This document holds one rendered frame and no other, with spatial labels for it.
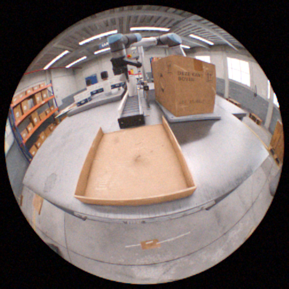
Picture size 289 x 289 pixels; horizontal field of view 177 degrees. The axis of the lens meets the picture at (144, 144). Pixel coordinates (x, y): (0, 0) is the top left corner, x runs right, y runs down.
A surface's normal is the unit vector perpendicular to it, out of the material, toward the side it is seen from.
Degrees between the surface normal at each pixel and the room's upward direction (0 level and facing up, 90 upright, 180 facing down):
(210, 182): 0
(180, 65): 90
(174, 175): 0
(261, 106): 90
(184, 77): 90
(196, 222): 0
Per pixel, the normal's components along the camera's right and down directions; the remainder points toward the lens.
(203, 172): -0.13, -0.76
